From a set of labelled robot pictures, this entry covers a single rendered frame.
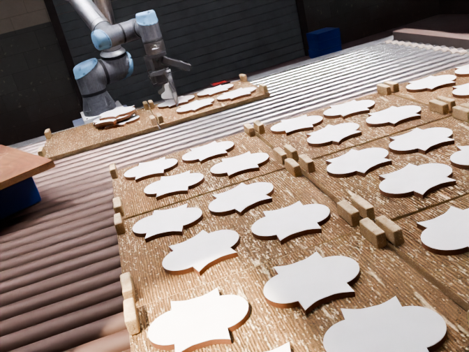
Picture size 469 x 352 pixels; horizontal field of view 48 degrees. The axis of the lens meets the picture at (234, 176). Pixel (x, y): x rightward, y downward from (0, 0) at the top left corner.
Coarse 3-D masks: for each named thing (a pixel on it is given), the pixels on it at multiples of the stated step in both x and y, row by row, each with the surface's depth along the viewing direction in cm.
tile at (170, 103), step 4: (180, 96) 212; (184, 96) 210; (188, 96) 208; (192, 96) 207; (168, 100) 211; (172, 100) 209; (180, 100) 206; (184, 100) 204; (188, 100) 204; (192, 100) 205; (160, 104) 207; (164, 104) 206; (168, 104) 204; (172, 104) 202; (180, 104) 202; (160, 108) 204; (164, 108) 203
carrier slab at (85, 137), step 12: (144, 120) 193; (60, 132) 207; (72, 132) 202; (84, 132) 198; (96, 132) 193; (108, 132) 189; (120, 132) 185; (132, 132) 181; (144, 132) 181; (48, 144) 193; (60, 144) 189; (72, 144) 185; (84, 144) 181; (96, 144) 179; (108, 144) 180; (48, 156) 177; (60, 156) 177
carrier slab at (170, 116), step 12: (228, 84) 218; (240, 84) 213; (252, 84) 208; (216, 96) 202; (252, 96) 189; (264, 96) 189; (156, 108) 207; (168, 108) 202; (204, 108) 189; (216, 108) 185; (228, 108) 187; (156, 120) 190; (168, 120) 185; (180, 120) 183
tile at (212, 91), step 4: (212, 88) 212; (216, 88) 211; (220, 88) 209; (224, 88) 207; (228, 88) 207; (232, 88) 208; (200, 92) 210; (204, 92) 209; (208, 92) 207; (212, 92) 205; (216, 92) 204; (220, 92) 205; (224, 92) 205; (200, 96) 206; (204, 96) 206
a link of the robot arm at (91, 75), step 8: (80, 64) 236; (88, 64) 232; (96, 64) 235; (104, 64) 237; (80, 72) 232; (88, 72) 232; (96, 72) 235; (104, 72) 236; (80, 80) 234; (88, 80) 234; (96, 80) 235; (104, 80) 238; (80, 88) 237; (88, 88) 235; (96, 88) 236; (104, 88) 240
